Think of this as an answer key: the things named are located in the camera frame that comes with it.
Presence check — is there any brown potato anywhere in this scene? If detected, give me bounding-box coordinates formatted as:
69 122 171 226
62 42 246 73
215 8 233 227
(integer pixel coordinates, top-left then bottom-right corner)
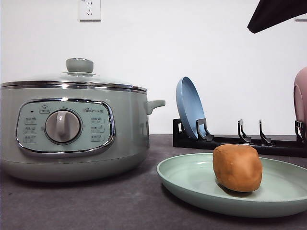
213 144 263 192

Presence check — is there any green plate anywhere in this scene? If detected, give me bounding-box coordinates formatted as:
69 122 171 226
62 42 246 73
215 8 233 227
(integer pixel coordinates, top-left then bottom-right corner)
156 153 307 218

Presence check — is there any white wall socket right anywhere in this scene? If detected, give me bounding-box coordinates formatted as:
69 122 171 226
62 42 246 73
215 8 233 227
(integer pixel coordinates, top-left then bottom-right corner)
295 15 307 23

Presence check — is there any green electric steamer pot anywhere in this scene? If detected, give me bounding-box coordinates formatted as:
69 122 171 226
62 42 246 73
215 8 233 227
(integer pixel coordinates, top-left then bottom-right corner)
0 85 166 183

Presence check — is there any pink plate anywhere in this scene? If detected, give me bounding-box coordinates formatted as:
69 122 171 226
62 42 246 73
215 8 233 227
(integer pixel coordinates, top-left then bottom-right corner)
294 67 307 139

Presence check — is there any white wall socket left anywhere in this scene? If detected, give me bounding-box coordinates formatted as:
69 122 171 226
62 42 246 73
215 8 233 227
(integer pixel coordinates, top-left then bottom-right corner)
79 0 101 23

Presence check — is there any black plate rack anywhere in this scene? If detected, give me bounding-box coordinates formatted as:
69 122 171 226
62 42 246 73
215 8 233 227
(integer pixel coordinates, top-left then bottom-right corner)
173 118 307 158

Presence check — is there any white wall socket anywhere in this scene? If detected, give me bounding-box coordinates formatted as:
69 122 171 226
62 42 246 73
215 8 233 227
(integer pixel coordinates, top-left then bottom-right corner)
295 15 307 23
79 0 101 23

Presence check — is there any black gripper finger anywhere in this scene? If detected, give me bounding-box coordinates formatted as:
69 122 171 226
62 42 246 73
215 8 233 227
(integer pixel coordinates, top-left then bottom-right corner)
248 0 307 33

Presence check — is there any glass steamer lid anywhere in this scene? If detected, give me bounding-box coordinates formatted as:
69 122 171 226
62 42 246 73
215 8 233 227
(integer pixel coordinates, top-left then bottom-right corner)
0 58 147 92

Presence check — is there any blue plate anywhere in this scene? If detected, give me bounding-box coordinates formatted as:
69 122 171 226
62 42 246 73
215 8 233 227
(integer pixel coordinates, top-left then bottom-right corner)
176 76 206 139

